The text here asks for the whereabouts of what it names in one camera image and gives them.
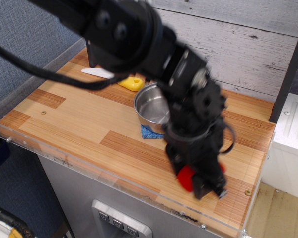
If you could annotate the blue cloth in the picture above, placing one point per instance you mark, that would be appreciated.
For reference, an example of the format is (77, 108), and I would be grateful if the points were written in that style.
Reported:
(147, 134)

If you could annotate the silver button panel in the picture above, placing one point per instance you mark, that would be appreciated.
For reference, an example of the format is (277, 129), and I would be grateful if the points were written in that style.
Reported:
(115, 224)

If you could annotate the stainless steel pot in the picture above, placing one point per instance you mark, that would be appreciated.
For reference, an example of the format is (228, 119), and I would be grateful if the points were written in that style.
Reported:
(151, 108)

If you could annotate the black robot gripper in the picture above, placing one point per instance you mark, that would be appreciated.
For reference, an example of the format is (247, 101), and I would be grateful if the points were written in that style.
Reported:
(200, 152)

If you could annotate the clear acrylic guard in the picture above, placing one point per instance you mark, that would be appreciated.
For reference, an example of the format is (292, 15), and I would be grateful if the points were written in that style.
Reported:
(135, 175)

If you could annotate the dark left post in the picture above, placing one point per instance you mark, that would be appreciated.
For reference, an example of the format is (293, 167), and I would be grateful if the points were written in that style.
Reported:
(92, 57)

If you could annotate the dark post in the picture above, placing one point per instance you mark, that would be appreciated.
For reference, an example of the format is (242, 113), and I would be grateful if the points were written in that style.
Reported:
(285, 87)
(92, 57)

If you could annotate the red toy sushi box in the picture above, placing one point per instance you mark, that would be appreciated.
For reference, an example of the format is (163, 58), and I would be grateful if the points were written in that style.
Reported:
(194, 181)

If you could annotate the white aluminium side unit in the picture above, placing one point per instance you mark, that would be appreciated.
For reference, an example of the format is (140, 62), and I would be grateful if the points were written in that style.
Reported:
(281, 167)

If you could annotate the yellow white toy knife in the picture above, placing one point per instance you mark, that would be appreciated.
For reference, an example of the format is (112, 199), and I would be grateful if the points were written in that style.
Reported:
(131, 83)

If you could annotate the dark right post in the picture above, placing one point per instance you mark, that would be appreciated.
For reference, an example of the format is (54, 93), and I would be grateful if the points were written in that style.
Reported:
(285, 87)

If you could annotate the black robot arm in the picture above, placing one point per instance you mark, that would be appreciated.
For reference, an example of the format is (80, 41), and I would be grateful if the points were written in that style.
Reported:
(128, 37)

